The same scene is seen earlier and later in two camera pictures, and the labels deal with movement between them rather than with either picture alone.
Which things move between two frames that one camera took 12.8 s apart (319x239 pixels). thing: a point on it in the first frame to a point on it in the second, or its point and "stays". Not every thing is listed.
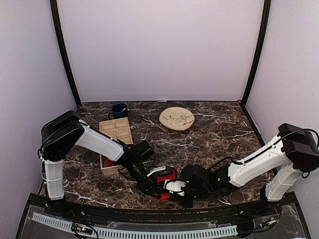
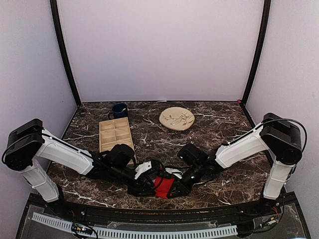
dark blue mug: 119,110 stays
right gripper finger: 175,186 to 177,173
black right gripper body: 203,190 to 187,187
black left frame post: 54,7 stays
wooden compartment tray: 118,129 stays
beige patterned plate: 176,118 stays
